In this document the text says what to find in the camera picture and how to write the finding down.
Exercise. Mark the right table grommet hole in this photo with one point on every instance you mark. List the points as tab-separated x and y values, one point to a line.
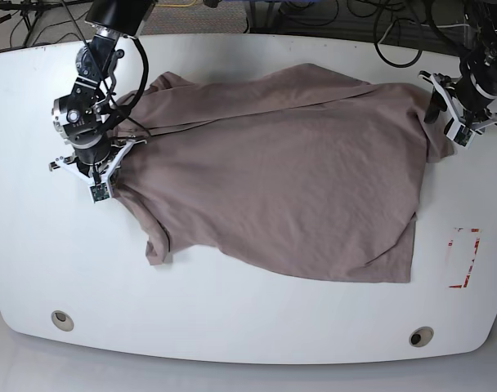
421	337

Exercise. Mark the table grommet hole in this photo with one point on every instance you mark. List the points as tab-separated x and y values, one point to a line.
421	337
62	321

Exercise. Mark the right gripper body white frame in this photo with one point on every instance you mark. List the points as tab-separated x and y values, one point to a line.
98	164

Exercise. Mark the left table grommet hole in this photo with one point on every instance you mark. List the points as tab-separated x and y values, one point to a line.
62	321

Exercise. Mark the black tripod stand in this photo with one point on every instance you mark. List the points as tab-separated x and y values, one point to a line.
27	15

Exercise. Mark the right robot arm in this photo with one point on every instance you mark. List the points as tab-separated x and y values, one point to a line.
85	117

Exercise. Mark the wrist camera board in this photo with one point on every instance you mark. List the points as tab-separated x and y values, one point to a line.
463	137
99	192

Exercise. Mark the mauve T-shirt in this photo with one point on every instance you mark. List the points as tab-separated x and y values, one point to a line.
305	172

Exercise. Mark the red tape marking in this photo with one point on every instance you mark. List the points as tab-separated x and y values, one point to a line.
460	257

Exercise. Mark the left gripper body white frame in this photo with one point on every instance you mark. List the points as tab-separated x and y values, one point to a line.
467	99

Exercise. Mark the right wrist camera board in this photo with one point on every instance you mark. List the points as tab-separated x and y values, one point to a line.
99	192

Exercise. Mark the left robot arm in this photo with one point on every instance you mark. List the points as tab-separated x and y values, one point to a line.
482	17

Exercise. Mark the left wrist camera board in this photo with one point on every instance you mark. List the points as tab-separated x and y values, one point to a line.
463	137

